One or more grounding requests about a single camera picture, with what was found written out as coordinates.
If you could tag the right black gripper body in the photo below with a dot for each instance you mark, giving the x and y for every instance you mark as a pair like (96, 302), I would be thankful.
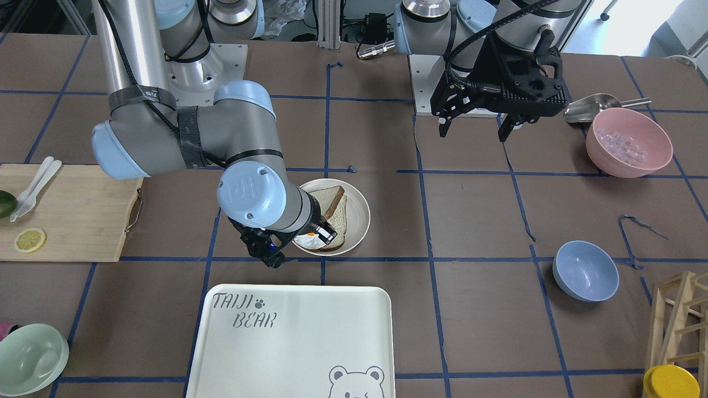
(316, 216)

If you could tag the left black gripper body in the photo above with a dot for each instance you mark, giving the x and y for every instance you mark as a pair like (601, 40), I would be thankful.
(494, 62)

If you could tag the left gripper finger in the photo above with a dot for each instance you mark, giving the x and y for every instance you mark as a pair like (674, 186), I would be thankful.
(510, 122)
(449, 101)

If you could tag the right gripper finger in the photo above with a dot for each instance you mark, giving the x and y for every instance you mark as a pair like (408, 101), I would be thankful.
(324, 232)
(260, 246)

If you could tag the bread slice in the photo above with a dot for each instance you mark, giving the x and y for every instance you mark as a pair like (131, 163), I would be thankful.
(337, 220)
(329, 199)

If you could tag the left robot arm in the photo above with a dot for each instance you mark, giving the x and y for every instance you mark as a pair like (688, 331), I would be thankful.
(449, 30)

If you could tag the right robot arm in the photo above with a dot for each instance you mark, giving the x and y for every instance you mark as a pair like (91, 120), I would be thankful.
(174, 105)

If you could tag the bread slice on plate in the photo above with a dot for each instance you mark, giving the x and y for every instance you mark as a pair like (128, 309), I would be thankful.
(337, 220)

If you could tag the cream round plate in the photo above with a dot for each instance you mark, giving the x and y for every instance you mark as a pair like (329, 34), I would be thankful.
(357, 215)

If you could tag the fried egg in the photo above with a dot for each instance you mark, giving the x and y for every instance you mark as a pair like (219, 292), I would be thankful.
(309, 241)

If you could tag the metal scoop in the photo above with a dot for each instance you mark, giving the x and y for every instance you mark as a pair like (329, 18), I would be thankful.
(585, 109)

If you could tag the cream bear serving tray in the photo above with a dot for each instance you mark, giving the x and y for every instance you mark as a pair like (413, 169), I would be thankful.
(294, 341)

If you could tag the pink bowl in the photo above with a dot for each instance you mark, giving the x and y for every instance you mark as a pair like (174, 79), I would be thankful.
(627, 144)

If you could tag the blue bowl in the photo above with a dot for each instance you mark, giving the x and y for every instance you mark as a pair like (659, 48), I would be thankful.
(585, 272)

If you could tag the wooden cutting board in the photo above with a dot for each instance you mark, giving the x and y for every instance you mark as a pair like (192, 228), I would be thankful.
(83, 212)

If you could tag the lemon slice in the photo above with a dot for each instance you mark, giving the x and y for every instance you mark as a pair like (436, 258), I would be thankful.
(30, 240)

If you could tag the green bowl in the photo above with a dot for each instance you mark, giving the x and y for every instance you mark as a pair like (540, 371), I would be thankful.
(32, 357)

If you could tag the green avocado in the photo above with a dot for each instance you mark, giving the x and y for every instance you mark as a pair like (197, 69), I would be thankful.
(8, 204)

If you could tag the pink cloth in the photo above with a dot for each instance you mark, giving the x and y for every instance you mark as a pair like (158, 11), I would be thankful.
(6, 328)

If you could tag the wooden rack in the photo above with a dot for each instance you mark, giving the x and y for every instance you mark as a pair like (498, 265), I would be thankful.
(678, 308)

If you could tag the yellow cup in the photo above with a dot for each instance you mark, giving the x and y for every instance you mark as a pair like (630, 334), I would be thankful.
(670, 381)

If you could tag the aluminium frame post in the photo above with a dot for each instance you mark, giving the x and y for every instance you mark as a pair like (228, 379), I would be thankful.
(329, 24)

